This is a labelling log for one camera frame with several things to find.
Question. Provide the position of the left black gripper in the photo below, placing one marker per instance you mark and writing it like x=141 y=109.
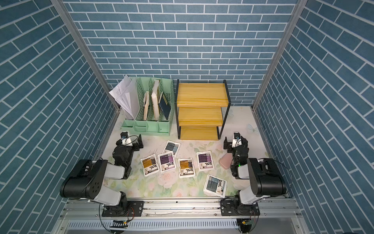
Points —
x=136 y=145

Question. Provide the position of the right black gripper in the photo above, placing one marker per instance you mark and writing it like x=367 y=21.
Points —
x=229 y=145

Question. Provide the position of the yellow coffee bag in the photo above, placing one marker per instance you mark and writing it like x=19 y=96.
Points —
x=186 y=168
x=150 y=165

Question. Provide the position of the purple coffee bag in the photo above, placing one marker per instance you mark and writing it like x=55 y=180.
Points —
x=166 y=161
x=205 y=161

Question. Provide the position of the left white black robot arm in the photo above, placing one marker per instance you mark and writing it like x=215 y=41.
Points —
x=85 y=181

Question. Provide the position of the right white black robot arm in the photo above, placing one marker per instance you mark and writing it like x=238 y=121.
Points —
x=264 y=177

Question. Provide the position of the wooden three-tier shelf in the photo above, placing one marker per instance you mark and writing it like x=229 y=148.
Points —
x=201 y=110

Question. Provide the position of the pink case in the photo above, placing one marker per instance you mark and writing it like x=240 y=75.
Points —
x=225 y=161

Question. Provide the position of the beige book thin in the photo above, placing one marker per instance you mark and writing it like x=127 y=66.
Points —
x=146 y=105

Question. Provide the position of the white papers in organizer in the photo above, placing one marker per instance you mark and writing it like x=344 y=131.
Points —
x=125 y=94

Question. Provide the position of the dark blue book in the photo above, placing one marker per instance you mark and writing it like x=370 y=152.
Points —
x=164 y=105

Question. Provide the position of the green desk file organizer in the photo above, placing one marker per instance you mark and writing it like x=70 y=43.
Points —
x=162 y=126

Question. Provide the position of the beige book tall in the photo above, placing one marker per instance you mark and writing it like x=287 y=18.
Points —
x=155 y=99

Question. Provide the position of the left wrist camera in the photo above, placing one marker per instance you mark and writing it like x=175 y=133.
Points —
x=125 y=139

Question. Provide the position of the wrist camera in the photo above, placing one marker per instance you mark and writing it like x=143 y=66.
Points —
x=237 y=140
x=125 y=139

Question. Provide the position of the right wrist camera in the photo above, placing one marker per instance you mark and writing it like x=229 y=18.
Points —
x=237 y=140

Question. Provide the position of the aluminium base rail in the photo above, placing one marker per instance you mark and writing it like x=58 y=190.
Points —
x=208 y=208

